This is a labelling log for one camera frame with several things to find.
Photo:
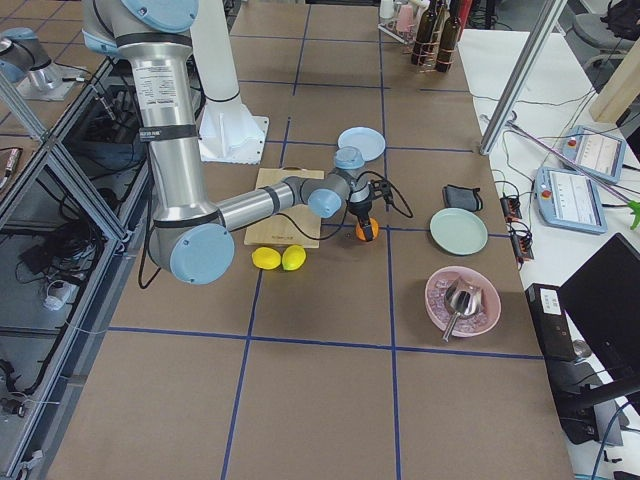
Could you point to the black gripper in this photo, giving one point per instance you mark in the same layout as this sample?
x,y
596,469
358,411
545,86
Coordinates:
x,y
360,205

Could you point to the orange mandarin fruit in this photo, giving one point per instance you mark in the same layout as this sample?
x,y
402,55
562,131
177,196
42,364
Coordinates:
x,y
367,232

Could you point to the light blue plate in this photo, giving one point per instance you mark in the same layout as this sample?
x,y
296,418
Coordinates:
x,y
368,141

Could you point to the second robot base floor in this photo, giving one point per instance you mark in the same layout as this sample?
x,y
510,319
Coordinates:
x,y
26,64

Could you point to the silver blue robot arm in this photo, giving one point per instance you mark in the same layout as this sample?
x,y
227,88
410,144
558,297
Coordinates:
x,y
191,109

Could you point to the light green plate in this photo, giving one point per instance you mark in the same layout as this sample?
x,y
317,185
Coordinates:
x,y
458,231

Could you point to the bamboo cutting board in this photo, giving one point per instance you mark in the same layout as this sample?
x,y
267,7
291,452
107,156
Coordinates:
x,y
302,227

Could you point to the yellow lemon near board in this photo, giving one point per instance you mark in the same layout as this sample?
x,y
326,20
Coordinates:
x,y
293,258

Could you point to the dark grey folded cloth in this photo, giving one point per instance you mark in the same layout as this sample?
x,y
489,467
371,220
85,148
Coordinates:
x,y
462,197

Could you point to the yellow lemon far side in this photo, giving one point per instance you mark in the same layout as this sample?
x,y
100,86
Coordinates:
x,y
266,258

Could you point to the steel ice scoop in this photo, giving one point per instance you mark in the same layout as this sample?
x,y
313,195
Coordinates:
x,y
462,299

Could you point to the pink bowl with ice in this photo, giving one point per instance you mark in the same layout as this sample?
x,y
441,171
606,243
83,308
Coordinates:
x,y
475,325

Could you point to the black power strip orange plugs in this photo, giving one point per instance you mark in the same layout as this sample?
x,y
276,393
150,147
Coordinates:
x,y
520,234

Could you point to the dark green wine bottle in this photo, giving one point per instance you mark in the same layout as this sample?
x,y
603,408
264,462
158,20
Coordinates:
x,y
449,38
424,32

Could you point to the black computer tower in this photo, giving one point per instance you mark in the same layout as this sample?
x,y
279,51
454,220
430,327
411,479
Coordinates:
x,y
550,323

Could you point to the blue teach pendant tablet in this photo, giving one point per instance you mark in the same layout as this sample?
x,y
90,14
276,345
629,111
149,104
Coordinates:
x,y
569,200
600,153

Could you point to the pink cup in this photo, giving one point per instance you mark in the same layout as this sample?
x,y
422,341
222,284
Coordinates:
x,y
405,18

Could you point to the white cup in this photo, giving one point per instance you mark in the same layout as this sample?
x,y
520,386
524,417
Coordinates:
x,y
386,9

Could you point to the black computer monitor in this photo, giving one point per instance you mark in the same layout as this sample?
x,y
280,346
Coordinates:
x,y
602,300

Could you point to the metal reacher grabber stick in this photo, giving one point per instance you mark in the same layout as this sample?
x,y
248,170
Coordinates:
x,y
567,164

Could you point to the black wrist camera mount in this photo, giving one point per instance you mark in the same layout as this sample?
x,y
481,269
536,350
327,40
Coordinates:
x,y
382,189

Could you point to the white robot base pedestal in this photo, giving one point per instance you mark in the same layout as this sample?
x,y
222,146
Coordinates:
x,y
228,132

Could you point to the copper wire bottle rack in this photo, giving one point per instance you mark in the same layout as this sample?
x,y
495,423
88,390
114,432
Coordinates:
x,y
433,45

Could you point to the white wire cup rack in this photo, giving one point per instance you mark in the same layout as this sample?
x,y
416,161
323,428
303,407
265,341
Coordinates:
x,y
389,28

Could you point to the aluminium frame post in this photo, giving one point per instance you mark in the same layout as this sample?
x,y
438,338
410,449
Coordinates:
x,y
530,52

